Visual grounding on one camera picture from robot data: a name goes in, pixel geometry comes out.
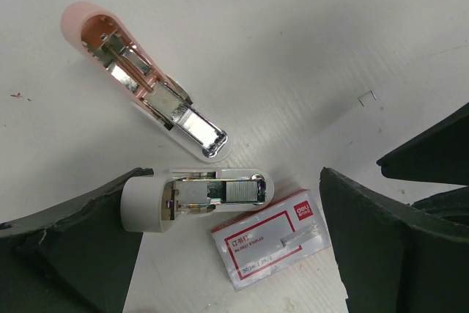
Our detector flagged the red white staple box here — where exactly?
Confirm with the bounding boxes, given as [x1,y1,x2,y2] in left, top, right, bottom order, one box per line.
[211,189,330,291]

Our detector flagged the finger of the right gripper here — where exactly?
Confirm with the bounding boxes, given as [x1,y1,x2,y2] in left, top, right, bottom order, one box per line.
[377,105,468,183]
[412,188,469,225]

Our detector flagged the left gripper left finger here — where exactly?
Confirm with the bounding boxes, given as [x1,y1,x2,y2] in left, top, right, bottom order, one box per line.
[1,168,153,312]

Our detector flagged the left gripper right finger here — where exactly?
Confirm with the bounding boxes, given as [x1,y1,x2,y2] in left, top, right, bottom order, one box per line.
[320,168,468,312]

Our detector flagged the staple strips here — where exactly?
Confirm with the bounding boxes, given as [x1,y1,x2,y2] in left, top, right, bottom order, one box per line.
[225,180,265,204]

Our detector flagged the white stapler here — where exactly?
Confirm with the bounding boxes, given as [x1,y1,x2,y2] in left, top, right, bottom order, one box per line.
[120,168,275,233]

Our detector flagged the loose single staple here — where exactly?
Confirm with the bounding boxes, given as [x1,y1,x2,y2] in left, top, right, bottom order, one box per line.
[358,90,377,107]

